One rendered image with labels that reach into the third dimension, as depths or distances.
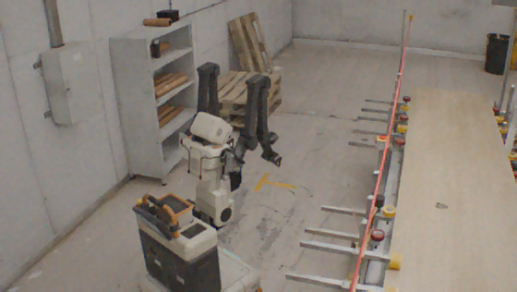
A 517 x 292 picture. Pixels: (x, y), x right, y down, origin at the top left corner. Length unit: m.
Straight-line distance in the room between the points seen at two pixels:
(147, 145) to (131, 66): 0.83
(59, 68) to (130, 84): 1.00
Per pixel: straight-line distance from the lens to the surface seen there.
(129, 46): 4.32
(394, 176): 3.64
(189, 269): 2.68
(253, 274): 3.15
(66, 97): 3.72
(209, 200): 2.88
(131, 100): 4.51
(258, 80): 2.57
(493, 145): 3.79
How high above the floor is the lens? 2.41
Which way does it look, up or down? 26 degrees down
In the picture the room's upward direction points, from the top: 2 degrees counter-clockwise
